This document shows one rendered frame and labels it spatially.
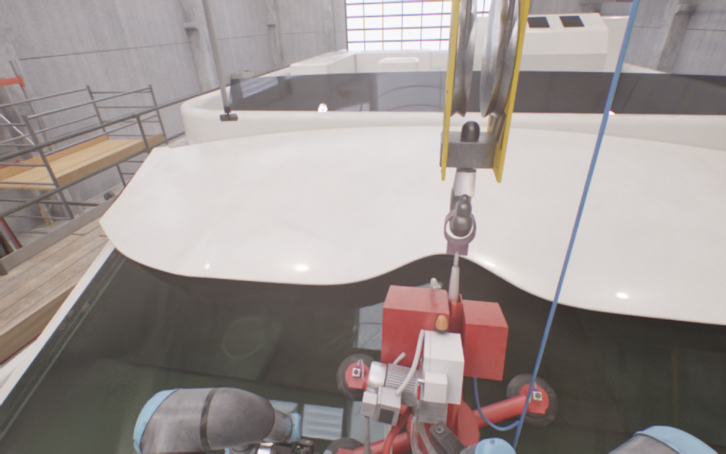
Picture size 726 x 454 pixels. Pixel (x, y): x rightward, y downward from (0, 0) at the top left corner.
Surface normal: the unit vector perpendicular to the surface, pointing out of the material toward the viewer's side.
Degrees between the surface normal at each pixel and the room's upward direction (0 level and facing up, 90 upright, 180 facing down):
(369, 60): 88
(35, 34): 90
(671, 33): 90
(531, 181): 21
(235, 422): 54
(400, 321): 70
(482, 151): 90
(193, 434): 64
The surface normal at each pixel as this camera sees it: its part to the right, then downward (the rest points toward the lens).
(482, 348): -0.18, 0.21
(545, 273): -0.06, -0.64
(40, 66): 0.98, 0.06
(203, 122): -0.46, 0.45
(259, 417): 0.89, -0.23
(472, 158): -0.18, 0.49
